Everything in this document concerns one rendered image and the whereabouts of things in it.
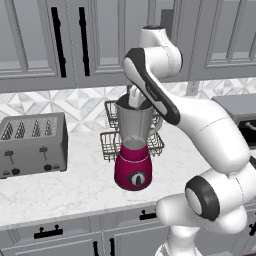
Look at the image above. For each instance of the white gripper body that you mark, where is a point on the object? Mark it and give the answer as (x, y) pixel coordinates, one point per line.
(136, 96)

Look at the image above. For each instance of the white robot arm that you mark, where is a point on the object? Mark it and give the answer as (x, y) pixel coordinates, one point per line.
(213, 133)

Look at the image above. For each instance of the blender with magenta base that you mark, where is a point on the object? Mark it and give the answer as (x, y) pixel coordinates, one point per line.
(133, 166)

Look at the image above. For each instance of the grey microwave oven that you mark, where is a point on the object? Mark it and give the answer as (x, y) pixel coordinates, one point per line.
(238, 108)

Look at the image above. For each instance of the grey four-slot toaster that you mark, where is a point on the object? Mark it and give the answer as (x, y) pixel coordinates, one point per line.
(31, 150)

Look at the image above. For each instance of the grey drawer front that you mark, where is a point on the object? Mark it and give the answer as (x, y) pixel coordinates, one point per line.
(128, 215)
(73, 228)

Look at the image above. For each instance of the grey base cupboard door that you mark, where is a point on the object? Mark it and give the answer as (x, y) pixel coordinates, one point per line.
(50, 248)
(140, 241)

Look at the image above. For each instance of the white wall socket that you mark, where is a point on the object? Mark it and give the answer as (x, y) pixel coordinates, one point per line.
(192, 87)

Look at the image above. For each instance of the grey wall cupboard door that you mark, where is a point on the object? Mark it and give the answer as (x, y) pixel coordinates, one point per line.
(30, 40)
(220, 36)
(106, 36)

